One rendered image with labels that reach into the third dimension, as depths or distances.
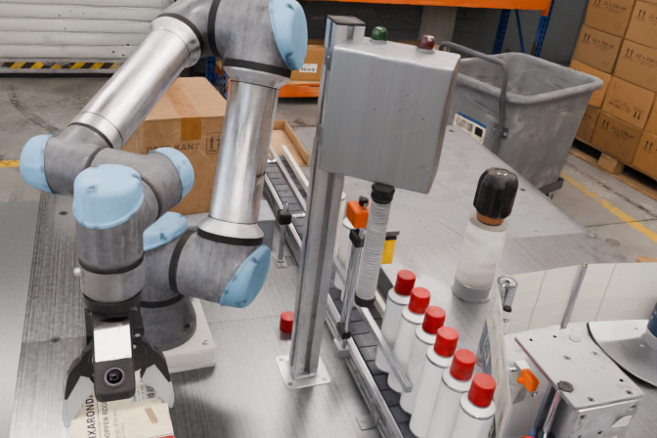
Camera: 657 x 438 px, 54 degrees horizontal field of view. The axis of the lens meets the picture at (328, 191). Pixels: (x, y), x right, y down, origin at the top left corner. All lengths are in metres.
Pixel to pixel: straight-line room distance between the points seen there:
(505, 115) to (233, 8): 2.41
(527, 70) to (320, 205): 3.21
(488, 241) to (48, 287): 0.93
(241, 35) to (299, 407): 0.65
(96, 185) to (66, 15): 4.61
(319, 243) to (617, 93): 3.87
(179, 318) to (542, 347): 0.64
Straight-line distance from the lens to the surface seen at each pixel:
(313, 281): 1.14
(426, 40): 0.95
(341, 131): 0.95
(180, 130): 1.61
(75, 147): 0.91
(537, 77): 4.15
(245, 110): 1.10
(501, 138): 3.42
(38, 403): 1.26
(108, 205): 0.76
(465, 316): 1.43
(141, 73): 1.03
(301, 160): 2.10
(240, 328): 1.38
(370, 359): 1.26
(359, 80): 0.92
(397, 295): 1.15
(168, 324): 1.24
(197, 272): 1.13
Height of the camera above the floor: 1.70
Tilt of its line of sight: 27 degrees down
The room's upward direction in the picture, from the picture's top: 7 degrees clockwise
